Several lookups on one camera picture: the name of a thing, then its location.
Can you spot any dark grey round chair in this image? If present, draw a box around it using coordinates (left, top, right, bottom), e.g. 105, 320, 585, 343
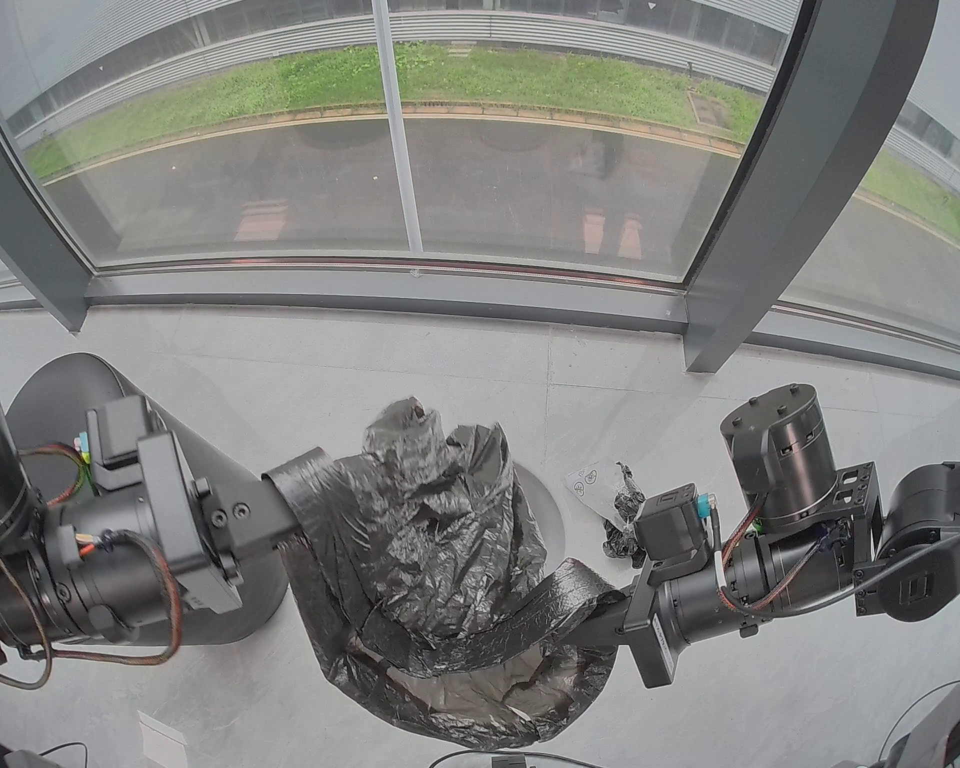
0, 352, 291, 650

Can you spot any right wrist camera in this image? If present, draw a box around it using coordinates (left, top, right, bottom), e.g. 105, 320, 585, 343
633, 486, 714, 584

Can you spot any crumpled black plastic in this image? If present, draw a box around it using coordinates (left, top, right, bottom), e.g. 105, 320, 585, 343
601, 460, 648, 561

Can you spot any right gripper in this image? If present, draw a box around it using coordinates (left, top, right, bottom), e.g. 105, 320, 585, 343
591, 523, 858, 689

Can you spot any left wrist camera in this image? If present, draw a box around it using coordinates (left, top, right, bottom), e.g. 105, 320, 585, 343
77, 396, 159, 496

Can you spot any window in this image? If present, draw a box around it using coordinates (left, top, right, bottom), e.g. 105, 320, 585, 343
0, 0, 960, 376

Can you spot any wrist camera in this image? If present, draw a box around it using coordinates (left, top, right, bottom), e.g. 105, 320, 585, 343
633, 486, 714, 584
77, 396, 159, 496

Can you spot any clear printed wrapper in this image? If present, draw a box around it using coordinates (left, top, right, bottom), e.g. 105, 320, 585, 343
564, 463, 624, 520

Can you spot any white trash bin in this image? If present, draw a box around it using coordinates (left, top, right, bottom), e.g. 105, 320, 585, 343
510, 459, 569, 564

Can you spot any black plastic bag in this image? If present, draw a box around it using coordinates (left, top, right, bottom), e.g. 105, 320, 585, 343
262, 397, 621, 751

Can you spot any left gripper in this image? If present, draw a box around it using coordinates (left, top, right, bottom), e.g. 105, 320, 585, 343
11, 431, 295, 650

